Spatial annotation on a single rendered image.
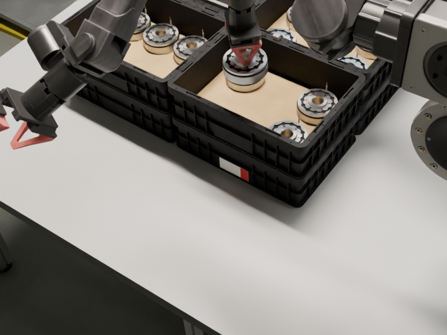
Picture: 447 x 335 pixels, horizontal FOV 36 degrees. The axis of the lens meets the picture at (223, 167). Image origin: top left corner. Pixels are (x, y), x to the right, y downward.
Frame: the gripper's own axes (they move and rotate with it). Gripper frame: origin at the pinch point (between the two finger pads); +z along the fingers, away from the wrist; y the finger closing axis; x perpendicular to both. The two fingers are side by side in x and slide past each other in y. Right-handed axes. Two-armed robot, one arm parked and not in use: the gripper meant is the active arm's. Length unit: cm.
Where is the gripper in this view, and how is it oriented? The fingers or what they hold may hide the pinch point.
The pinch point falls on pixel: (244, 55)
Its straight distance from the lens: 155.8
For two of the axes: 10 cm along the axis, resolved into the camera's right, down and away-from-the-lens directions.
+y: 1.6, 7.5, -6.4
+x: 9.9, -1.6, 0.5
